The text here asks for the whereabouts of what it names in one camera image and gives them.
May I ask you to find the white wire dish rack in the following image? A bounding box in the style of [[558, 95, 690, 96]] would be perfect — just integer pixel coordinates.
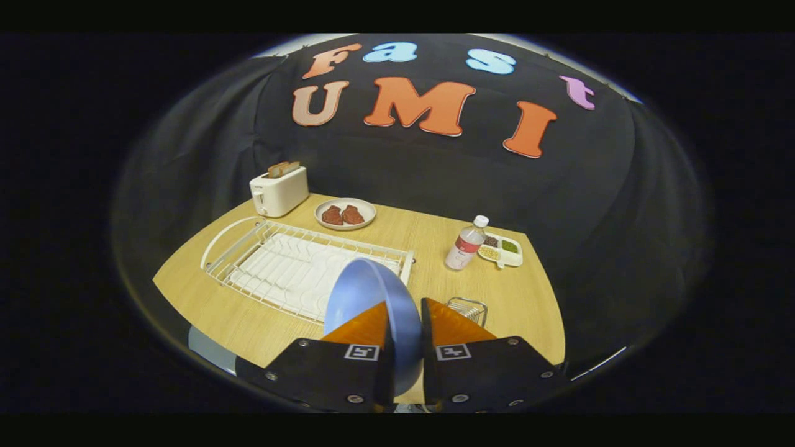
[[200, 216, 416, 325]]

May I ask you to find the blue plate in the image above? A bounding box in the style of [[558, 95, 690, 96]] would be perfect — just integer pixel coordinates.
[[324, 258, 424, 398]]

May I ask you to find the white toaster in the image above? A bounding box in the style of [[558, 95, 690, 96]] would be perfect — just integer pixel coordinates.
[[249, 165, 309, 218]]

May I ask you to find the white divided snack tray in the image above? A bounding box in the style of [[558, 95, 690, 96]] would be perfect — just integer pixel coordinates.
[[477, 233, 524, 269]]

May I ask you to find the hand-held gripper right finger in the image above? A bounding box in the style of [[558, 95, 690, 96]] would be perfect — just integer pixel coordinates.
[[421, 298, 569, 413]]

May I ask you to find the white plate with meat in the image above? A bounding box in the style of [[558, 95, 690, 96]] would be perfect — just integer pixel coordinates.
[[314, 198, 377, 231]]

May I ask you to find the black backdrop cloth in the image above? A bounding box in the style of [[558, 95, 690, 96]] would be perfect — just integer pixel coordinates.
[[112, 34, 709, 386]]

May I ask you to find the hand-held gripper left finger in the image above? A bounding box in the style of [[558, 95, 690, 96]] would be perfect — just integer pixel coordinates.
[[239, 301, 396, 413]]

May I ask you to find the metal wire basket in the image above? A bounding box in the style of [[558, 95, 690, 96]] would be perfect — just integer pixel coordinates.
[[446, 297, 488, 328]]

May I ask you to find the clear plastic water bottle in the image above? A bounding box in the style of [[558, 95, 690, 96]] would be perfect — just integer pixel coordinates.
[[445, 215, 490, 271]]

